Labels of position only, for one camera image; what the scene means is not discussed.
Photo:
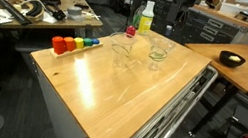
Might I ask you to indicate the grey flat file cabinet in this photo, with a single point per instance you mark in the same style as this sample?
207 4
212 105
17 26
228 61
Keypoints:
211 29

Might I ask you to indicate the red toy cherry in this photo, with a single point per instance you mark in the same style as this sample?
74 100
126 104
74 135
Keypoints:
131 30

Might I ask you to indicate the black bowl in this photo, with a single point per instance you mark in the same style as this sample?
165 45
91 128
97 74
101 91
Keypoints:
226 60

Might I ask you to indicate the clear cup with green print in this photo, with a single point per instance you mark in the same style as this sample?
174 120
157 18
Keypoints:
159 54

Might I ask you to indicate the green bottle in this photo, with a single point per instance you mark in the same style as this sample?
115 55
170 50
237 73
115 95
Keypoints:
137 15

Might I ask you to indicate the green cylinder block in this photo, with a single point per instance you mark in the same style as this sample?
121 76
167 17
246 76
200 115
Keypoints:
87 41

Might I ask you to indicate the grey tool cart wooden top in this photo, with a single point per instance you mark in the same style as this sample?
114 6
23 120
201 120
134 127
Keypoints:
53 108

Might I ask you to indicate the grey tape roll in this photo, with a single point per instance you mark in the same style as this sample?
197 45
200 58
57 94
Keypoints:
74 11

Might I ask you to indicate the orange cylinder block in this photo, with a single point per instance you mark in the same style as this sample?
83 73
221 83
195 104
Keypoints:
69 43

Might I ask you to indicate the spray bottle with yellow label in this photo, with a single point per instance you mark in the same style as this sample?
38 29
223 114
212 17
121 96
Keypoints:
145 23

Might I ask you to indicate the black power tool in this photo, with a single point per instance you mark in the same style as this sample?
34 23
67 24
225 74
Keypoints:
53 5

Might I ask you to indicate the wooden office desk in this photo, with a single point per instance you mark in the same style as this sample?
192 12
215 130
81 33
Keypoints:
81 23

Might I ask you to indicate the plain clear plastic cup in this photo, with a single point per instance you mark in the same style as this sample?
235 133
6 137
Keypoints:
121 51

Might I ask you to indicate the yellow cylinder block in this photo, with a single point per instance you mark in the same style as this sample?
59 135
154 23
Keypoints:
79 42

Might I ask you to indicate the yellow item in bowl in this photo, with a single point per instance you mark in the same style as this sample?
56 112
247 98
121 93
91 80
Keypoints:
235 58

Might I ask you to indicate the blue cylinder block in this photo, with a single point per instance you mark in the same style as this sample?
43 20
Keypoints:
95 41

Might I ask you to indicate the long black bar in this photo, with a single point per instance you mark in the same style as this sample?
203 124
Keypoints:
10 9

